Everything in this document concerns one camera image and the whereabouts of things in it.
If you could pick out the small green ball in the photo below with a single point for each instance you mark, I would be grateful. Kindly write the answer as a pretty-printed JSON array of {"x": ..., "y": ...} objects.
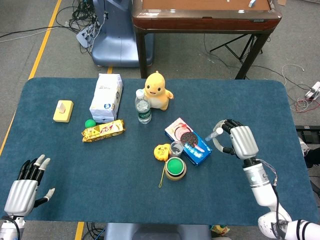
[{"x": 90, "y": 124}]

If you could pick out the clear water bottle green label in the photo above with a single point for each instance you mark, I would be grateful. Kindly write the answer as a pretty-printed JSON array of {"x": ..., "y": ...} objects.
[{"x": 143, "y": 110}]

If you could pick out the clear plastic jar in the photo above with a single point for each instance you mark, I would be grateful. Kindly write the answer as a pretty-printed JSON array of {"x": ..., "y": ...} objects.
[{"x": 176, "y": 150}]

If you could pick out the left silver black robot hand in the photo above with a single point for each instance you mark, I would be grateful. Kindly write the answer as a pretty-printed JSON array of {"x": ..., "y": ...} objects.
[{"x": 21, "y": 192}]

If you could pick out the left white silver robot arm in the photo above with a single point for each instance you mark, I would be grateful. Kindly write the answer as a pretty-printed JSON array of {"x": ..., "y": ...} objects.
[{"x": 8, "y": 228}]

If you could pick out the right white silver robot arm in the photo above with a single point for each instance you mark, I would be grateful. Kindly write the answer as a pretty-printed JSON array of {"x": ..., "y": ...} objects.
[{"x": 265, "y": 190}]

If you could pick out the white power strip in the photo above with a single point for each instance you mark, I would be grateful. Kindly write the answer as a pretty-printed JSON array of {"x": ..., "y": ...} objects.
[{"x": 312, "y": 91}]

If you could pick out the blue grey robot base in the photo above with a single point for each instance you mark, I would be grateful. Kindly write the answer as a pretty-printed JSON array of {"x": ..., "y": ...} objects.
[{"x": 117, "y": 37}]

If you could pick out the blue Oreo cookie box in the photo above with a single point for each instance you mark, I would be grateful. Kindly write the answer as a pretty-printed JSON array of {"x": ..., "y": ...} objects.
[{"x": 195, "y": 150}]

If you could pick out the brown mahjong table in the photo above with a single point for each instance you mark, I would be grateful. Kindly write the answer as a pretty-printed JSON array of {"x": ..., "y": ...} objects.
[{"x": 205, "y": 21}]

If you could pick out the black tripod stand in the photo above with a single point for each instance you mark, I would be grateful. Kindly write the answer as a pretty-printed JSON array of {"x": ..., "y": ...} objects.
[{"x": 237, "y": 50}]

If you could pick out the yellow sponge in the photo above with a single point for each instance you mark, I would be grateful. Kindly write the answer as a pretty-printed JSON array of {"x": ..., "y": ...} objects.
[{"x": 63, "y": 116}]

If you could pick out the small white block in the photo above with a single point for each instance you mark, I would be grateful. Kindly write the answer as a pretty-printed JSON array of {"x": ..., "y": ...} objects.
[{"x": 61, "y": 107}]

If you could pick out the yellow packing tape roll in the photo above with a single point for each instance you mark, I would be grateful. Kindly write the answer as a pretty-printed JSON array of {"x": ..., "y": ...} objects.
[{"x": 175, "y": 178}]

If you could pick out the clear tube with white cap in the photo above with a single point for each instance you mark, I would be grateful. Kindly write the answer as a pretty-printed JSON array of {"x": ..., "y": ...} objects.
[{"x": 214, "y": 134}]

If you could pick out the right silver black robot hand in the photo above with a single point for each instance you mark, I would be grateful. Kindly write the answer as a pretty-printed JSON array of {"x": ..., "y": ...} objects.
[{"x": 243, "y": 142}]

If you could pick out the grey power strip with plugs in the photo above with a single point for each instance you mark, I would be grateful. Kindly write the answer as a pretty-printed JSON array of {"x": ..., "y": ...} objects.
[{"x": 86, "y": 36}]

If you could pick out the gold biscuit packet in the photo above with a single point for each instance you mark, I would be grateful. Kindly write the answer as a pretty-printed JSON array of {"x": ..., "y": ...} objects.
[{"x": 103, "y": 130}]

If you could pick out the yellow plush dinosaur toy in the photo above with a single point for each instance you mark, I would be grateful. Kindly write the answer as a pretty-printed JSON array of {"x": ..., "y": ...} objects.
[{"x": 157, "y": 95}]

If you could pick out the grey blue robot torso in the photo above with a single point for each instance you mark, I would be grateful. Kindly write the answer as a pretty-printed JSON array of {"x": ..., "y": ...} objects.
[{"x": 155, "y": 232}]

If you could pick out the white blue mahjong tile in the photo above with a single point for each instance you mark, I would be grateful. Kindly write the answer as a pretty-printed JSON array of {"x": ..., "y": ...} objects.
[{"x": 252, "y": 2}]

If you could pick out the blue felt table cover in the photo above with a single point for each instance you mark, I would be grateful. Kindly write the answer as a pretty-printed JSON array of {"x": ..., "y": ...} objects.
[{"x": 112, "y": 180}]

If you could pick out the white tissue pack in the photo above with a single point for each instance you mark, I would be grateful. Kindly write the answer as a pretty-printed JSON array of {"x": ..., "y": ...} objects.
[{"x": 106, "y": 97}]

